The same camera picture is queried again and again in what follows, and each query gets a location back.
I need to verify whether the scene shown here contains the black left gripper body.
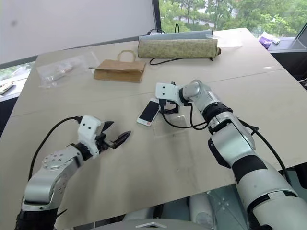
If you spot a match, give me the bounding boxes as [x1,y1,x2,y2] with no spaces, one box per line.
[96,133,115,152]

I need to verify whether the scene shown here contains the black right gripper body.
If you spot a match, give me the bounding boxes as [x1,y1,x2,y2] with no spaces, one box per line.
[165,99,180,110]

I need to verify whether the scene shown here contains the white smartphone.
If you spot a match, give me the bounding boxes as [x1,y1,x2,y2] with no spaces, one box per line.
[136,100,161,127]

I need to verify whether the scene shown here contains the brown paper bag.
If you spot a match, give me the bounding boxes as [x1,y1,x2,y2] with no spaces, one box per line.
[89,49,147,83]

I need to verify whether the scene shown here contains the rolled beige patterned mat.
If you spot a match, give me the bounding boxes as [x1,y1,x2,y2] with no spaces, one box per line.
[137,29,222,59]

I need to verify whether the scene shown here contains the clear plastic bag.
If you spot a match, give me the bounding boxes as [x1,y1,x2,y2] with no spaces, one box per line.
[35,53,97,89]

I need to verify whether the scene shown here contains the white power strip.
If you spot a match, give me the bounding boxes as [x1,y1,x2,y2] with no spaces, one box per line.
[145,28,167,36]

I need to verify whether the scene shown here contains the purple packet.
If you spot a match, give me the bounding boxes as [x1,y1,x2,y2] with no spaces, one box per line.
[258,31,281,49]

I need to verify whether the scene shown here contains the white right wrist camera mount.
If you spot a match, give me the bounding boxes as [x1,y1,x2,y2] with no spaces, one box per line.
[154,82,181,106]

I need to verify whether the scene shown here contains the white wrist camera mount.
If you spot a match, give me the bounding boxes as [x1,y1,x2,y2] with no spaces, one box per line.
[154,82,181,106]
[77,115,106,157]

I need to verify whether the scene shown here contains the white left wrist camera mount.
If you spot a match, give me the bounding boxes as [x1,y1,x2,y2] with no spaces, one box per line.
[77,115,106,157]

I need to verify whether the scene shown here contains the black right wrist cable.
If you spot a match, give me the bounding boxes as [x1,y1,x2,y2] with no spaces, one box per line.
[159,98,210,131]

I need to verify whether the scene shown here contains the thin black cable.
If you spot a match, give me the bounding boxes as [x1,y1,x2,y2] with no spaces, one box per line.
[149,56,214,66]

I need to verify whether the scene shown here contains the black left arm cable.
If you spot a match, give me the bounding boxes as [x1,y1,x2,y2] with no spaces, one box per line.
[28,116,83,181]

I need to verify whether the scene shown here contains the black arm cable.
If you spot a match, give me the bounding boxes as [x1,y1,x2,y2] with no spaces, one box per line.
[237,118,292,183]
[28,116,83,181]

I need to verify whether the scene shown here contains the black window frame post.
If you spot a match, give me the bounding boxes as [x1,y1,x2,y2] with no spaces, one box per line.
[152,0,162,32]

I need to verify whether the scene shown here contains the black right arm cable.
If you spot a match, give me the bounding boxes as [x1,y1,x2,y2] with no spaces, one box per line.
[237,118,292,183]

